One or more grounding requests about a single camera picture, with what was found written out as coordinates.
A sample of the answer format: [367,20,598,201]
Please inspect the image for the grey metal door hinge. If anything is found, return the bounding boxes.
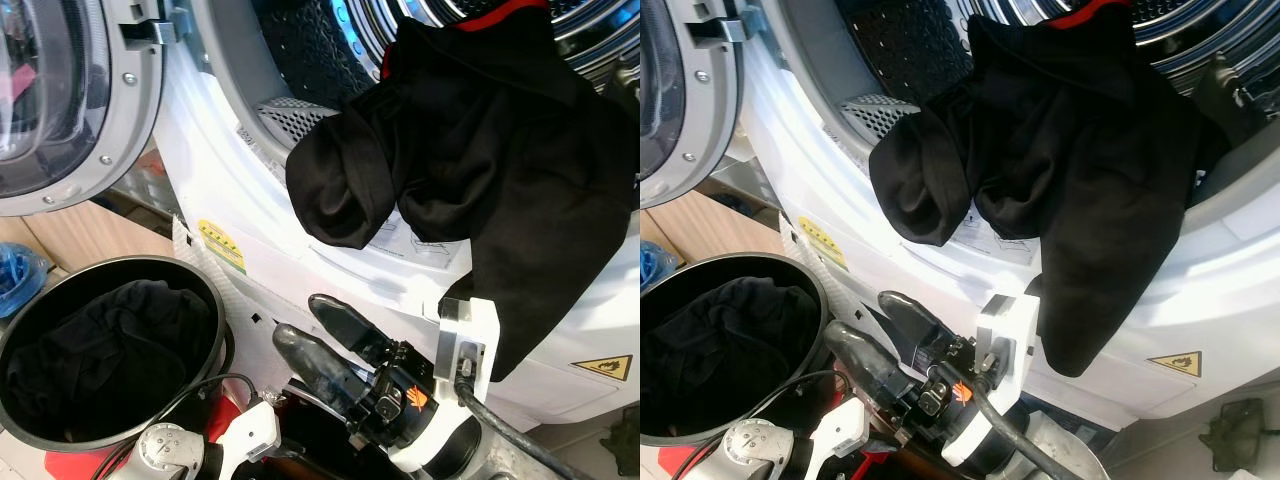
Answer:
[120,8,191,46]
[685,8,751,46]

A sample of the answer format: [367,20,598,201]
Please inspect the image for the dark metal fitting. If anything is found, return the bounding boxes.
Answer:
[608,405,641,476]
[1198,398,1266,473]

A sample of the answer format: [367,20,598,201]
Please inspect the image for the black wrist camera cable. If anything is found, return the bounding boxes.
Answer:
[452,372,576,480]
[930,365,1056,480]
[100,372,256,480]
[672,370,851,480]

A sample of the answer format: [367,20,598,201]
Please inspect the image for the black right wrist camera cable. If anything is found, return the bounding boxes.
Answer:
[452,372,576,480]
[930,365,1056,480]

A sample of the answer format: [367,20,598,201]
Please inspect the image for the white front-load laundry machine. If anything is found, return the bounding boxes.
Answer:
[155,0,641,431]
[740,0,1280,431]

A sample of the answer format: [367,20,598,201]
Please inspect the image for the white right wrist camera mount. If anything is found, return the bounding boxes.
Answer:
[940,294,1041,467]
[385,297,501,474]

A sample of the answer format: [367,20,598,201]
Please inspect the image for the round glass machine door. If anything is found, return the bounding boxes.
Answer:
[0,0,167,219]
[640,0,741,209]

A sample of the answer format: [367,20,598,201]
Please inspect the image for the yellow triangle warning sticker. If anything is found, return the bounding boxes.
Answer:
[1147,350,1204,378]
[572,353,633,382]

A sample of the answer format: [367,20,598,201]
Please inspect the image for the yellow energy label sticker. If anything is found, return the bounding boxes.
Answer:
[195,218,248,276]
[797,215,849,271]

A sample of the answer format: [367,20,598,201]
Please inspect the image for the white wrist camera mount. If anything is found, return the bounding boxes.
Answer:
[215,400,283,463]
[940,294,1041,467]
[385,297,501,474]
[800,398,869,461]

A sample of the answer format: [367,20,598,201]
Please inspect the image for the blue plastic bag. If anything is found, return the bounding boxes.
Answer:
[640,240,679,296]
[0,243,49,319]

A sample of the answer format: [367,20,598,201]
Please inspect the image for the black garment with red stripe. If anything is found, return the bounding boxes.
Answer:
[1065,0,1141,29]
[455,0,553,33]

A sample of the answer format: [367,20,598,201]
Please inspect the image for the black round laundry bucket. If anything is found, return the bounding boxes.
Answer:
[640,252,836,446]
[0,255,236,453]

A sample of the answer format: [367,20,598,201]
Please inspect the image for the plain black garment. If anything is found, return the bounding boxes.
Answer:
[285,15,641,383]
[868,12,1231,379]

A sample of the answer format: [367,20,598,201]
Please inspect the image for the black clothes pile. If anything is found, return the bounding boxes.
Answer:
[5,280,216,441]
[645,278,816,436]

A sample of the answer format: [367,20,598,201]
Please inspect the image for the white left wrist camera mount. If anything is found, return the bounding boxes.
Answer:
[800,398,869,461]
[215,400,283,463]

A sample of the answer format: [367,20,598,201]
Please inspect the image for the black left wrist camera cable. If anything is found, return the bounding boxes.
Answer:
[672,370,851,480]
[100,372,256,480]

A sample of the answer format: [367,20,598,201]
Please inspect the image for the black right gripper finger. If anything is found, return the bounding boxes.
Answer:
[274,324,371,403]
[826,320,921,399]
[310,296,393,363]
[880,290,956,356]

